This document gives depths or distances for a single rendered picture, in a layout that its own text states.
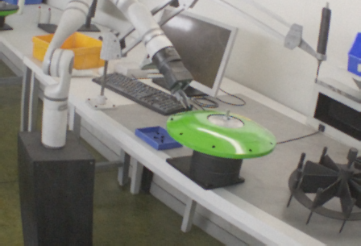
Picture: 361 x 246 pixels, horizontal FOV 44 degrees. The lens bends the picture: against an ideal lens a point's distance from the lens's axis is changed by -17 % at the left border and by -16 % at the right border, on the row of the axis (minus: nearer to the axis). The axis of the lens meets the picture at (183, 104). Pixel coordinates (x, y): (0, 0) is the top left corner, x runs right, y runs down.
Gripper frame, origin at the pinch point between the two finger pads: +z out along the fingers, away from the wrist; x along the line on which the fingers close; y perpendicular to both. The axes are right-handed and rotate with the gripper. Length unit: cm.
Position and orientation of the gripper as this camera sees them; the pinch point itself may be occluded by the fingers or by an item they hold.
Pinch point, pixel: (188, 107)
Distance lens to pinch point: 154.0
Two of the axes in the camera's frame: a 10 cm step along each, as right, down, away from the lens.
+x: 6.9, -1.1, 7.1
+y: 5.4, -5.8, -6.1
